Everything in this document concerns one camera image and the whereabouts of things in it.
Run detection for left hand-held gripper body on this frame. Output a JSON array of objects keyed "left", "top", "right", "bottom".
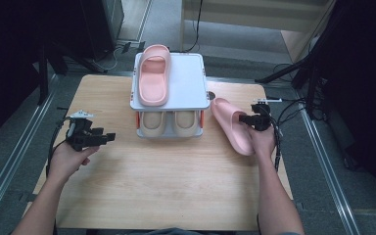
[{"left": 66, "top": 110, "right": 96, "bottom": 153}]

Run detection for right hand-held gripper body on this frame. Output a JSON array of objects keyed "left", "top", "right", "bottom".
[{"left": 250, "top": 97, "right": 283, "bottom": 132}]

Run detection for pink slide slipper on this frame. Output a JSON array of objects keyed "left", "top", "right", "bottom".
[
  {"left": 210, "top": 97, "right": 257, "bottom": 157},
  {"left": 138, "top": 44, "right": 172, "bottom": 108}
]

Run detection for cream clog shoe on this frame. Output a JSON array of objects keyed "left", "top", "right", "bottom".
[
  {"left": 139, "top": 111, "right": 167, "bottom": 138},
  {"left": 172, "top": 111, "right": 201, "bottom": 138}
]

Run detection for grey plastic tray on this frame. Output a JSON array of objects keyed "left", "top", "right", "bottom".
[{"left": 129, "top": 52, "right": 212, "bottom": 140}]

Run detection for person's right hand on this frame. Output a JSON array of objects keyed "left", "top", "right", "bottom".
[{"left": 247, "top": 124, "right": 278, "bottom": 162}]

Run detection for person's left hand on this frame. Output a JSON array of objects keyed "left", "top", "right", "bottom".
[{"left": 46, "top": 140, "right": 101, "bottom": 185}]

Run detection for black stand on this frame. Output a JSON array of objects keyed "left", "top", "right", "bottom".
[
  {"left": 254, "top": 42, "right": 328, "bottom": 90},
  {"left": 33, "top": 40, "right": 110, "bottom": 106}
]

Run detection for light wooden desk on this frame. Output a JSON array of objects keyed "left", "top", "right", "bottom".
[{"left": 179, "top": 0, "right": 338, "bottom": 64}]

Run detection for black cabinet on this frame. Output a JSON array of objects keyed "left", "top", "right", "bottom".
[{"left": 79, "top": 0, "right": 125, "bottom": 62}]

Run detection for black curtain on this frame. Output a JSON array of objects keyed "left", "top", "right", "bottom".
[
  {"left": 302, "top": 0, "right": 376, "bottom": 212},
  {"left": 0, "top": 0, "right": 94, "bottom": 150}
]

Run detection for black floor cables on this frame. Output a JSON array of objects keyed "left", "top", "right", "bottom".
[{"left": 267, "top": 62, "right": 308, "bottom": 126}]

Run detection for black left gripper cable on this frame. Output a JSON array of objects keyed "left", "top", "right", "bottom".
[{"left": 44, "top": 117, "right": 76, "bottom": 179}]

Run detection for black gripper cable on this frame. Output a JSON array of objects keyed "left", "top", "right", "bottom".
[
  {"left": 263, "top": 106, "right": 284, "bottom": 173},
  {"left": 44, "top": 117, "right": 76, "bottom": 179}
]

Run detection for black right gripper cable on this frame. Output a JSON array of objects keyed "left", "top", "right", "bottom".
[{"left": 263, "top": 106, "right": 284, "bottom": 173}]

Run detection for metal floor rail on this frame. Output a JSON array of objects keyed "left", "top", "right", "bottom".
[
  {"left": 297, "top": 107, "right": 362, "bottom": 235},
  {"left": 0, "top": 73, "right": 59, "bottom": 224}
]

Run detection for white floor cable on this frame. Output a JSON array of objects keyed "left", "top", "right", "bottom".
[{"left": 92, "top": 44, "right": 129, "bottom": 71}]

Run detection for black hanging cable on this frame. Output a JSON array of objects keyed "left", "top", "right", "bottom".
[{"left": 184, "top": 0, "right": 205, "bottom": 54}]

